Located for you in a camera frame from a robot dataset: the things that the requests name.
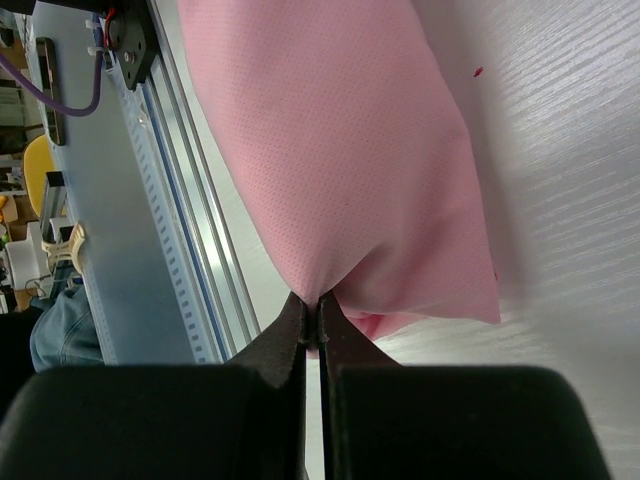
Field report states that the person in blue jeans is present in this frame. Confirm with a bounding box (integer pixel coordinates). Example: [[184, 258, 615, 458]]
[[1, 287, 104, 373]]

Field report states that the yellow chair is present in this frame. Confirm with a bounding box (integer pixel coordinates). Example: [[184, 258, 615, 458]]
[[23, 135, 56, 218]]

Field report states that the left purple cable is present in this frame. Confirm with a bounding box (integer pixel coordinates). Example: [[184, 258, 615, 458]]
[[0, 47, 105, 119]]

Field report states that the pink t-shirt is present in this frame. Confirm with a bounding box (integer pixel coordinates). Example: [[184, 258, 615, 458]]
[[177, 1, 500, 339]]

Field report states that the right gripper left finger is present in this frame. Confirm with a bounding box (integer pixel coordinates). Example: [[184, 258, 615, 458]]
[[1, 295, 306, 479]]

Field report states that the aluminium front rail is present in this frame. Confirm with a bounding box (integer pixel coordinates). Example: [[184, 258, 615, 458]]
[[145, 1, 260, 363]]

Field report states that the beige plastic clamp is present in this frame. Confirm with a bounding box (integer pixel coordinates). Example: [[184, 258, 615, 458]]
[[41, 223, 86, 276]]

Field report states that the white slotted cable duct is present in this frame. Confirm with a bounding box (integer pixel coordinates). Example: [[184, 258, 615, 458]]
[[113, 68, 219, 364]]

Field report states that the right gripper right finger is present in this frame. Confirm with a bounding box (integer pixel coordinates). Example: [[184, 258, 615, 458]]
[[317, 294, 610, 479]]

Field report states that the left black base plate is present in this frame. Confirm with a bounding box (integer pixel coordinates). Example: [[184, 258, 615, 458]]
[[90, 0, 159, 91]]

